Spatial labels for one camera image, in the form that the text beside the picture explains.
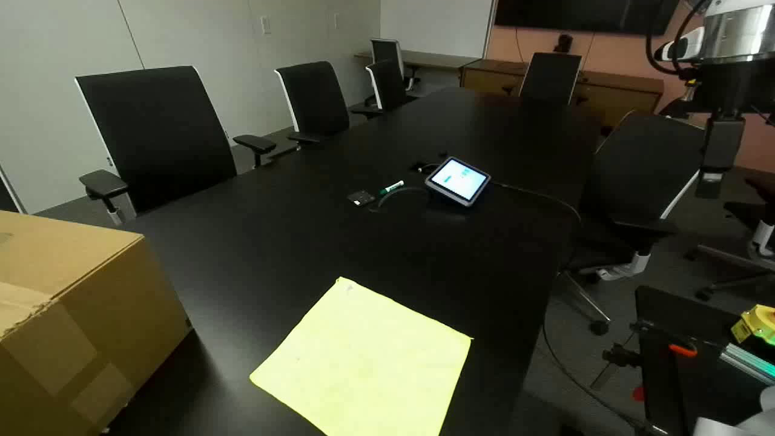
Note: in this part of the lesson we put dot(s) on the yellow towel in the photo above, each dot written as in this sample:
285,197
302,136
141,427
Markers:
363,364

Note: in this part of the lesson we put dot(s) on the touchscreen tablet console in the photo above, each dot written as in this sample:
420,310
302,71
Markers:
458,180

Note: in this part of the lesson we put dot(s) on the black office chair right side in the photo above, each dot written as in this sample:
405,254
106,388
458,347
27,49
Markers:
638,176

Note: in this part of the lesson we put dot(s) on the wall mounted television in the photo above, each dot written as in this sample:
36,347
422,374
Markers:
635,18

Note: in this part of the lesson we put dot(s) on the black office chair far left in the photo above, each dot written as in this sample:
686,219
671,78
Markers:
387,78

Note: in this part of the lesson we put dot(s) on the black office chair far end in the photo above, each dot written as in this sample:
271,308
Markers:
552,78

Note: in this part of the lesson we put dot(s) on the cardboard box on table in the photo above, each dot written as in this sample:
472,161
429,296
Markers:
85,317

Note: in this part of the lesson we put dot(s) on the black office chair near left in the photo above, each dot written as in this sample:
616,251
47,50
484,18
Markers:
163,136

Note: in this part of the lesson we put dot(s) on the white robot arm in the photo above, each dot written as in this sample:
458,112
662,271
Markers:
725,53

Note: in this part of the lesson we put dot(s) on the black office chair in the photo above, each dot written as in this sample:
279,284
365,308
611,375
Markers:
387,78
163,136
638,176
317,103

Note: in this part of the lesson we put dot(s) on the webcam on credenza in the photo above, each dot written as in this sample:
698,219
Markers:
564,43

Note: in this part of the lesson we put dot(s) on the small black device on table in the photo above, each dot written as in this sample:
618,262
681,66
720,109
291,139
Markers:
363,199

